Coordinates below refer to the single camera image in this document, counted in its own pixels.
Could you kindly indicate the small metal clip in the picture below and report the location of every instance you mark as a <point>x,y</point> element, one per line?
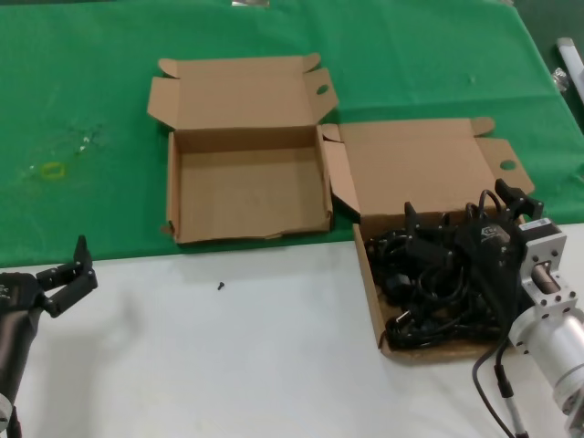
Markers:
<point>559,78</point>

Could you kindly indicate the white tube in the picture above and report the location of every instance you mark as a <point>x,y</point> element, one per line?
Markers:
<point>572,64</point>

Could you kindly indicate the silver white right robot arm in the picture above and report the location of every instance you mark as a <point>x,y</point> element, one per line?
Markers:
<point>556,337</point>

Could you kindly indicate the brown cardboard box torn rim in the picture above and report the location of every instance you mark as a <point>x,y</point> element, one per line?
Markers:
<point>237,191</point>

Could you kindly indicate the green table cloth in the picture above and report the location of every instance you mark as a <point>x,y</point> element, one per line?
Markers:
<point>91,68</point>

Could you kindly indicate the brown cardboard box intact rim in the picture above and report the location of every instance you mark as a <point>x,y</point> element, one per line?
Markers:
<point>410,164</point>

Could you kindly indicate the yellow rubber band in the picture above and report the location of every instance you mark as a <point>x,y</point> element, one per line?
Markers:
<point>44,171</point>

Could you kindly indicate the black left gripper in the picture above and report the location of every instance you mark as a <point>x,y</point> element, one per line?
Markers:
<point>18,294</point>

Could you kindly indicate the metal cloth clip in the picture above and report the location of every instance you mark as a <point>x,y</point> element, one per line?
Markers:
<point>248,3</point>

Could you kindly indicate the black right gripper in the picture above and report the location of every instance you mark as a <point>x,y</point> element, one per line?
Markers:
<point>493,255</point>

